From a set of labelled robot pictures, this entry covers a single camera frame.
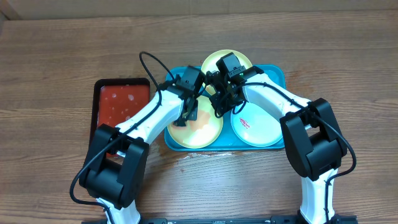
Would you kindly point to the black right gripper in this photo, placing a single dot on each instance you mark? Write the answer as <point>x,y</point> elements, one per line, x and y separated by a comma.
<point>219,102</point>

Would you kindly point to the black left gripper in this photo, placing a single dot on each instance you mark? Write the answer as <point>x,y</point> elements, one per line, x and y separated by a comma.
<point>193,111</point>

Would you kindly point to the yellow-green plate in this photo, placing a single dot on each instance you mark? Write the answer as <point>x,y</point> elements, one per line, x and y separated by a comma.
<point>202,137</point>
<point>209,64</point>

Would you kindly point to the orange green scrub sponge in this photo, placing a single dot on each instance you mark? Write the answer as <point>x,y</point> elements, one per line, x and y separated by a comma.
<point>203,118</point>

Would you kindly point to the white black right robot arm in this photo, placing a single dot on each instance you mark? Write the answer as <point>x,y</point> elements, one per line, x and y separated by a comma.
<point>313,141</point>

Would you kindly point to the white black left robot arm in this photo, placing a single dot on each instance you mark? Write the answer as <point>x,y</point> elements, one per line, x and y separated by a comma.
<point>113,170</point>

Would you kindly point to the black tray with red water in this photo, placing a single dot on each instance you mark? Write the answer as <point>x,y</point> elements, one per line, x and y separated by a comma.
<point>115,100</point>

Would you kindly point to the light blue plate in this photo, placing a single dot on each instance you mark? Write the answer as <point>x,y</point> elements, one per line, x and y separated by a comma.
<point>255,126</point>

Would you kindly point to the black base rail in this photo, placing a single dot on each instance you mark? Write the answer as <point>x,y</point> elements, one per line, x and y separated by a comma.
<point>280,219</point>

